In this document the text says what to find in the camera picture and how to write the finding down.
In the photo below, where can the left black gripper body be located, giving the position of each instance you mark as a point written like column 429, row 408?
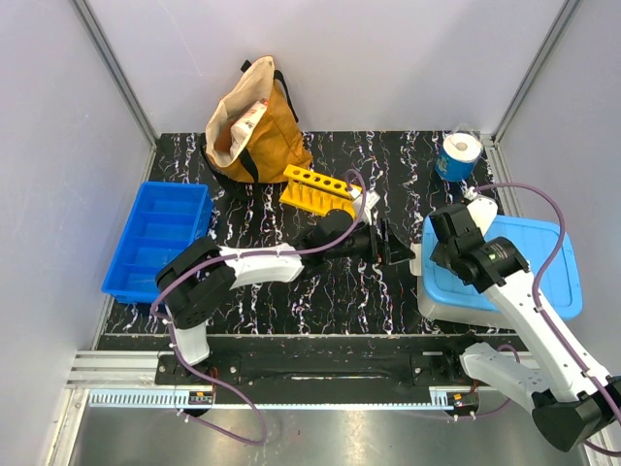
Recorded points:
column 362, row 243

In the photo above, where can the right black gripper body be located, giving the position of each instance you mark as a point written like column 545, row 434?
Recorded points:
column 441, row 254

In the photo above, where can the light blue tray lid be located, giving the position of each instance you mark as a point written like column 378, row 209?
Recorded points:
column 535, row 239

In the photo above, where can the white plastic tub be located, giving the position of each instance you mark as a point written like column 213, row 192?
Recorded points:
column 441, row 296

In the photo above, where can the yellow test tube rack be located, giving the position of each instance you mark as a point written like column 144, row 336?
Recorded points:
column 317, row 194

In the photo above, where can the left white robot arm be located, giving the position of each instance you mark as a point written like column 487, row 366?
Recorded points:
column 194, row 284

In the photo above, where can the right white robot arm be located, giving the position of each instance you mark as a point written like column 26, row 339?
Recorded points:
column 571, row 396

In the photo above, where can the toilet paper roll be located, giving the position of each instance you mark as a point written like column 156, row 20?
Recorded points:
column 457, row 157

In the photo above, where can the brown paper tote bag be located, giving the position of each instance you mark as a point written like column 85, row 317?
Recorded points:
column 276, row 141

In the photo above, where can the white package in bag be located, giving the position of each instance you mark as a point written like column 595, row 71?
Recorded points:
column 243, row 127

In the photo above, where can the blue compartment bin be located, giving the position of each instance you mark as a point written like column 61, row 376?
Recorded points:
column 164, row 220

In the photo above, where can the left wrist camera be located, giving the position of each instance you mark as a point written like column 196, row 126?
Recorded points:
column 363, row 204

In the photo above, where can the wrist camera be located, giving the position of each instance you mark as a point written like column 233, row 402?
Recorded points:
column 482, row 209
column 363, row 204

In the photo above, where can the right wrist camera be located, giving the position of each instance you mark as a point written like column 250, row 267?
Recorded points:
column 482, row 209

